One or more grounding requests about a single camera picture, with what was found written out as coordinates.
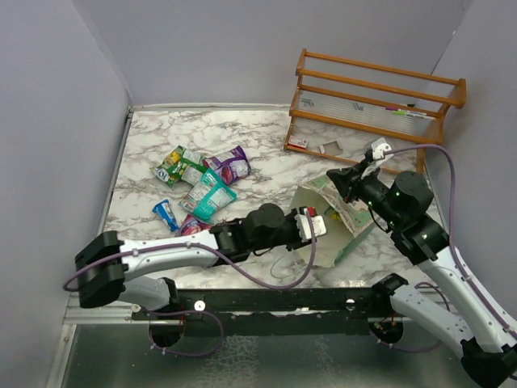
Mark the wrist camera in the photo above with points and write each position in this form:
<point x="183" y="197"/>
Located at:
<point x="309" y="224"/>
<point x="374" y="156"/>

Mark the purple Fox's candy packet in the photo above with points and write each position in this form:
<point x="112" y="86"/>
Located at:
<point x="192" y="225"/>

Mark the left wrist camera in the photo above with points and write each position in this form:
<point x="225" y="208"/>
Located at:
<point x="309" y="224"/>

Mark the markers on shelf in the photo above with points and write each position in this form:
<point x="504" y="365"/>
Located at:
<point x="407" y="113"/>

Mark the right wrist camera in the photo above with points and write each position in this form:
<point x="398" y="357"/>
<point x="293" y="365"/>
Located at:
<point x="374" y="156"/>

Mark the teal Fox's candy packet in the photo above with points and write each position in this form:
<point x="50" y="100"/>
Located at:
<point x="209" y="195"/>

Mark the open white small box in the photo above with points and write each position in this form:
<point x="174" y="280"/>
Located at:
<point x="332" y="148"/>

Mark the wooden shelf rack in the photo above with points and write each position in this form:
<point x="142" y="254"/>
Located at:
<point x="340" y="99"/>

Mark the blue small snack packet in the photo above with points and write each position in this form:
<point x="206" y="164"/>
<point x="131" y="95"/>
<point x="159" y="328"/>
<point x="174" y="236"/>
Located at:
<point x="164" y="212"/>

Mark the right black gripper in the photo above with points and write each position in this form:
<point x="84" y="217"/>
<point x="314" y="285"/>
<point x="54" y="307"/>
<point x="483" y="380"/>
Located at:
<point x="350" y="180"/>

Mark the green white paper bag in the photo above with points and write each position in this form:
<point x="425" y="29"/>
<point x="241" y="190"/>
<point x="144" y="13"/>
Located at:
<point x="342" y="236"/>

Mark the purple snack packet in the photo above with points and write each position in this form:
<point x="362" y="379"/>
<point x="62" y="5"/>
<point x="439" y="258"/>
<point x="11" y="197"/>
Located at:
<point x="230" y="166"/>

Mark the green yellow candy packet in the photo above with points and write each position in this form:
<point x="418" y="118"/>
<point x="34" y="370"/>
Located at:
<point x="332" y="213"/>

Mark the red white small box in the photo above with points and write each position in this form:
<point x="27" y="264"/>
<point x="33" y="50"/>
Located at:
<point x="297" y="142"/>

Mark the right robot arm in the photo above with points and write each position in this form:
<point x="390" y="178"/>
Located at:
<point x="479" y="333"/>

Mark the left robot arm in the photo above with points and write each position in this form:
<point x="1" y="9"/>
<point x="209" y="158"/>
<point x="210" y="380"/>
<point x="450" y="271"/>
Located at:
<point x="110" y="268"/>

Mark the yellow green snack packet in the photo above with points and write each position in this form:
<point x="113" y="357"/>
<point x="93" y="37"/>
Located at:
<point x="170" y="170"/>

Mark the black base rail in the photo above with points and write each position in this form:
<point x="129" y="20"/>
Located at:
<point x="264" y="312"/>

